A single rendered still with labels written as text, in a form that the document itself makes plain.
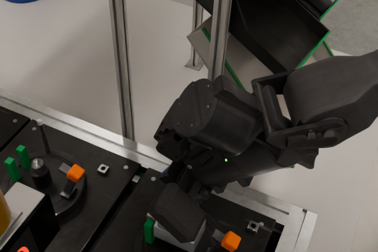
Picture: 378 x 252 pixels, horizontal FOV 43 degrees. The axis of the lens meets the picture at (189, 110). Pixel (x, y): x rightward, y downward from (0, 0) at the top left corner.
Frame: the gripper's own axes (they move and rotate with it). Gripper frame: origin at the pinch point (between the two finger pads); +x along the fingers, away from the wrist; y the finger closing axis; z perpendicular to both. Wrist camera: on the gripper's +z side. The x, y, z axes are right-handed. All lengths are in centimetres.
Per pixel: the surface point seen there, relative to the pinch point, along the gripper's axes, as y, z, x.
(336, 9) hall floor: -228, -77, 88
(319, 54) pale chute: -48, -16, 4
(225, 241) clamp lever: 0.8, -12.3, 2.3
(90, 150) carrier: -10.7, 3.5, 29.9
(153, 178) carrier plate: -10.2, -6.4, 21.0
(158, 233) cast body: 2.3, -7.2, 10.9
